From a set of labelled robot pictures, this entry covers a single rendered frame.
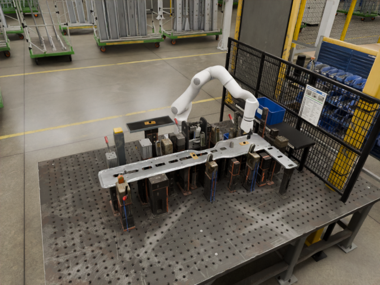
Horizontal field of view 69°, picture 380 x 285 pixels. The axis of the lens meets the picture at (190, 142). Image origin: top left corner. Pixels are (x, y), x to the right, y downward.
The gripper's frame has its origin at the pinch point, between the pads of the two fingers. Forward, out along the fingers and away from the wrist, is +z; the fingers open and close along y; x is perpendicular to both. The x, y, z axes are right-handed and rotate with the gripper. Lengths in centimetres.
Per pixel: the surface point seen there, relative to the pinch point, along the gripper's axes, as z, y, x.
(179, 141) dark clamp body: 3, -15, -52
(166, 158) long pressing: 8, -5, -67
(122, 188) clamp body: 2, 21, -106
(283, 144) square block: 4.6, 17.1, 26.1
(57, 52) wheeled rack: 91, -603, -124
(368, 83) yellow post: -55, 45, 58
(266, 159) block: 9.5, 23.2, 5.3
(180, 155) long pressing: 8, -5, -55
